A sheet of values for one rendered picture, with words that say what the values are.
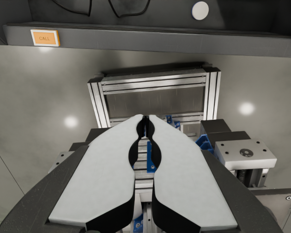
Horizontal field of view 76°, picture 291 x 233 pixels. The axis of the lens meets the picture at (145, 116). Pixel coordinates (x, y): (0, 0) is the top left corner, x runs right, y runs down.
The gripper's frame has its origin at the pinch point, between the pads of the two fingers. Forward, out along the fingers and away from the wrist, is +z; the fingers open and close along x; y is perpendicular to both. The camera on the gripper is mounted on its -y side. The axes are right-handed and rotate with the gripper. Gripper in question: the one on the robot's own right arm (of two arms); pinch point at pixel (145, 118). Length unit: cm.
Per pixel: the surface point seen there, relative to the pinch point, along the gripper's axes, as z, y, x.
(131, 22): 42.7, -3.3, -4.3
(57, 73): 126, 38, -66
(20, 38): 30.7, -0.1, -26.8
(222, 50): 30.7, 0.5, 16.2
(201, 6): 41.2, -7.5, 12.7
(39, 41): 29.5, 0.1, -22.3
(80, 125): 126, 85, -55
